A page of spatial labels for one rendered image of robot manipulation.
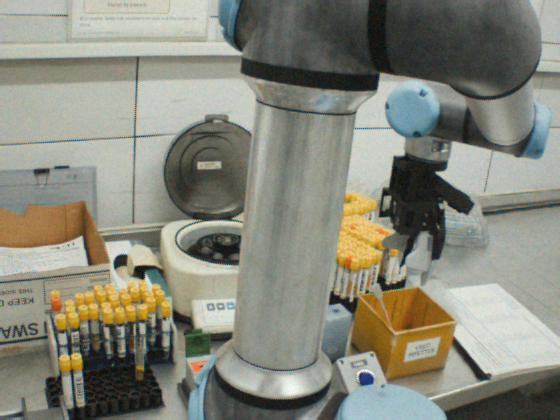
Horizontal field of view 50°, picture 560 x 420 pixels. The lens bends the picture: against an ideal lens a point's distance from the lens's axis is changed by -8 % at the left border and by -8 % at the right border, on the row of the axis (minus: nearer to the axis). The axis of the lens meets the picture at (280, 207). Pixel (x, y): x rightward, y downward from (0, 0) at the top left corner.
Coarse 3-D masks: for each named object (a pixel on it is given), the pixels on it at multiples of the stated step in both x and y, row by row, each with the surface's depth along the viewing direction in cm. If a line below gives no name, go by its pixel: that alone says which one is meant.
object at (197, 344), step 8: (200, 328) 94; (192, 336) 94; (200, 336) 94; (208, 336) 95; (192, 344) 94; (200, 344) 95; (208, 344) 95; (192, 352) 94; (200, 352) 95; (208, 352) 96
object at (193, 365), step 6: (186, 360) 94; (192, 360) 94; (198, 360) 94; (204, 360) 94; (186, 366) 94; (192, 366) 92; (198, 366) 93; (186, 372) 95; (192, 372) 91; (198, 372) 91; (186, 378) 95; (192, 378) 92; (192, 384) 92; (192, 390) 92
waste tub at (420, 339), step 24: (408, 288) 117; (360, 312) 112; (408, 312) 119; (432, 312) 113; (360, 336) 113; (384, 336) 105; (408, 336) 103; (432, 336) 106; (384, 360) 105; (408, 360) 106; (432, 360) 108
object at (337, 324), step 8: (328, 312) 106; (336, 312) 107; (344, 312) 107; (328, 320) 104; (336, 320) 105; (344, 320) 106; (328, 328) 105; (336, 328) 106; (344, 328) 107; (328, 336) 106; (336, 336) 107; (344, 336) 107; (328, 344) 106; (336, 344) 107; (344, 344) 108; (328, 352) 107; (336, 352) 108; (344, 352) 109; (336, 360) 109
